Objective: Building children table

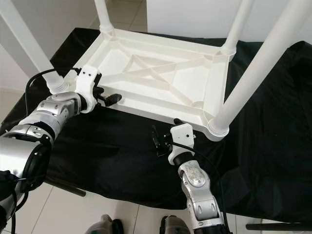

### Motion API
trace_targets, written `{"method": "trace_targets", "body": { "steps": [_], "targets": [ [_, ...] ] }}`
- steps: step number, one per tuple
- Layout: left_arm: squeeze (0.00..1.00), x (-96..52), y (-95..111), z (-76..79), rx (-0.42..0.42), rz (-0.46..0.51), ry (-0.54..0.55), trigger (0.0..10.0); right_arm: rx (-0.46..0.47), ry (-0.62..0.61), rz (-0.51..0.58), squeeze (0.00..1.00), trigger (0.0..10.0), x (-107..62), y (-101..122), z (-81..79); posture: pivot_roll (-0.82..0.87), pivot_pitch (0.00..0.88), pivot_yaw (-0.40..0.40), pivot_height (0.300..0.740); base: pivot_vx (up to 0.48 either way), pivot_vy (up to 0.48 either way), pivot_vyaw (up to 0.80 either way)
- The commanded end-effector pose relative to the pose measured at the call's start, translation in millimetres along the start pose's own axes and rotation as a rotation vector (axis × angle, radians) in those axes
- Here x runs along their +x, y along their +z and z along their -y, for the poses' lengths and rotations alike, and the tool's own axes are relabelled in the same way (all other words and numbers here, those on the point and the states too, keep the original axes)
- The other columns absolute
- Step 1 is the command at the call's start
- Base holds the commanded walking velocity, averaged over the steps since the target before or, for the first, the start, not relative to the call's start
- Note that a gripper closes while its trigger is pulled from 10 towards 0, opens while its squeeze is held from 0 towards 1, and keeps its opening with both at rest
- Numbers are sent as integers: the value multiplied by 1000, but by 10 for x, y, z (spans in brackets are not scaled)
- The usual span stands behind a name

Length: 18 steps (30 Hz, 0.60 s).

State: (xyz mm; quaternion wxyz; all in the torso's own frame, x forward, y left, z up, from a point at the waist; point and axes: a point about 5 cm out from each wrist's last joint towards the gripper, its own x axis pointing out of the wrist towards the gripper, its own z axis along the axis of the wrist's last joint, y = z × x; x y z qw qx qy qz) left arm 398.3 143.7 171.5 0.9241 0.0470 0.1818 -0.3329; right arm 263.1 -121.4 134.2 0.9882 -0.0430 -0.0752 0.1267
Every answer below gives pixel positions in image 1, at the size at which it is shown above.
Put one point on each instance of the white plastic table top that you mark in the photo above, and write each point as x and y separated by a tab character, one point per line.
175	83

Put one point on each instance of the white plastic table leg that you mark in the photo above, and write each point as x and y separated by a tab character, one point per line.
102	12
39	53
239	24
258	73

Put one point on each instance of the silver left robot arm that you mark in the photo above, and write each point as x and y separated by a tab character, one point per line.
53	114

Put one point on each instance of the grey right robot foot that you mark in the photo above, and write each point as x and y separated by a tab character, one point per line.
175	226

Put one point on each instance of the grey robot foot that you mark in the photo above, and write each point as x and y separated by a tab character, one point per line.
102	226
175	226

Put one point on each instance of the grey left robot foot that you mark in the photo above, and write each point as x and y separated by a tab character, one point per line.
102	226

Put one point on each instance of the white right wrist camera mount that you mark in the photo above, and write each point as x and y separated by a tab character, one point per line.
183	139

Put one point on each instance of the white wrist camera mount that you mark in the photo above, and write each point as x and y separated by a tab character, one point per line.
183	139
87	78

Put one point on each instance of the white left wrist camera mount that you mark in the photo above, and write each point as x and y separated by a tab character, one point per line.
87	78

